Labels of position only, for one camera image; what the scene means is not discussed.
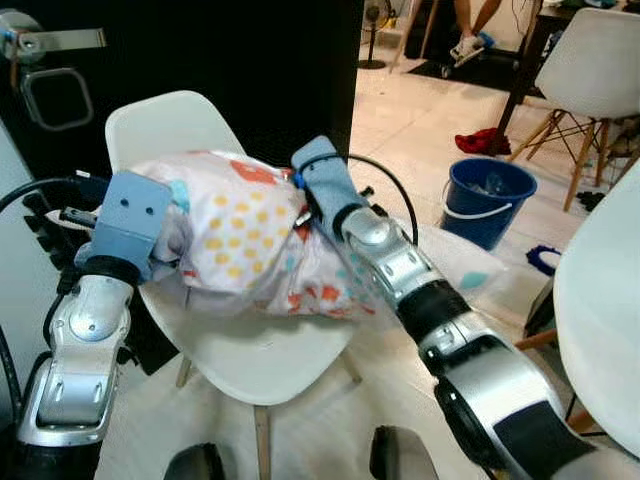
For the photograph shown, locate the floral white pillow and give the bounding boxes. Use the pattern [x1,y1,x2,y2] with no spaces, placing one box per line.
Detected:
[125,150,506,321]

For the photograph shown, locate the white chair with grey cushion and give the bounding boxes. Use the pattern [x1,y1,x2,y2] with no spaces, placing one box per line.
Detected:
[515,160,640,461]

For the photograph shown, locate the white chair under floral pillow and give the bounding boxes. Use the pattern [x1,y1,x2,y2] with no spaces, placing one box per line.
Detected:
[105,90,361,480]

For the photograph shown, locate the white chair by black table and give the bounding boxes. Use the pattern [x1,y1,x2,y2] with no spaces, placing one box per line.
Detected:
[505,8,640,213]

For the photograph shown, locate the grey loop door pull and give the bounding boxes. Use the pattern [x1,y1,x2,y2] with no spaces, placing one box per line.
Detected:
[20,66,96,131]

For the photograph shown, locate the blue plastic bucket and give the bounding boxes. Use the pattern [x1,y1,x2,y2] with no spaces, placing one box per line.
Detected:
[441,157,539,251]

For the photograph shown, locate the red cloth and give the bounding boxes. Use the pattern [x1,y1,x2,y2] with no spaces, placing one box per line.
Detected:
[455,127,511,156]

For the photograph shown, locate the black door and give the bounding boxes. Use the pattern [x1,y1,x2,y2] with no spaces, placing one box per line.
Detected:
[0,0,363,376]

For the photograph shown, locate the black standing fan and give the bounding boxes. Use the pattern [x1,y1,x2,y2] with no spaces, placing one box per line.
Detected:
[358,0,393,71]

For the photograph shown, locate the black floor mat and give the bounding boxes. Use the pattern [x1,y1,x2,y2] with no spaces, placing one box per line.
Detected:
[408,55,526,99]

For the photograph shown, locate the black robot right foot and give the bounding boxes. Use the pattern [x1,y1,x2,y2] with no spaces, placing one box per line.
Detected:
[370,425,441,480]

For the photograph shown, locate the black robot foot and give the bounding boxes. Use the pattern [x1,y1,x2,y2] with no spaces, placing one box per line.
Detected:
[370,425,441,480]
[165,443,226,480]

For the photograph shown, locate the person legs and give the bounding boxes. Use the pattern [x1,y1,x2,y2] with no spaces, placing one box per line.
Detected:
[448,0,501,66]

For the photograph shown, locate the black robot left foot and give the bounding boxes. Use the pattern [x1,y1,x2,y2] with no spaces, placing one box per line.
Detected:
[165,443,226,480]

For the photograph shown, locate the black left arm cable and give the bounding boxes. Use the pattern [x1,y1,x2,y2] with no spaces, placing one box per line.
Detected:
[0,176,83,216]

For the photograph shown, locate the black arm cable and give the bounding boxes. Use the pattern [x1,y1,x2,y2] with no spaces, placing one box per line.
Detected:
[0,176,83,216]
[345,153,421,246]

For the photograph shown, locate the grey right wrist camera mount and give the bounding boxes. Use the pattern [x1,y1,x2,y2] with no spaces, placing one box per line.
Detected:
[290,136,366,229]

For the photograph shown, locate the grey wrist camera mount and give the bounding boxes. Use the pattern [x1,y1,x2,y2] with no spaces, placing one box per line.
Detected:
[290,136,366,229]
[75,170,173,284]

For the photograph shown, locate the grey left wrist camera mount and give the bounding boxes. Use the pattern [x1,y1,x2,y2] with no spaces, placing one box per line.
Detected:
[75,170,173,284]

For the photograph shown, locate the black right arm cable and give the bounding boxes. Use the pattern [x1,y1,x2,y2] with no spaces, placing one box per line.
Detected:
[345,153,421,246]

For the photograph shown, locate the blue coiled cord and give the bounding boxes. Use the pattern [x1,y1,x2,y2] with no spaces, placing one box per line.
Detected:
[525,243,563,279]

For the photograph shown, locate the silver door handle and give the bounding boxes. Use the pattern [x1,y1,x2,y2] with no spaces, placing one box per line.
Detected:
[0,10,107,63]

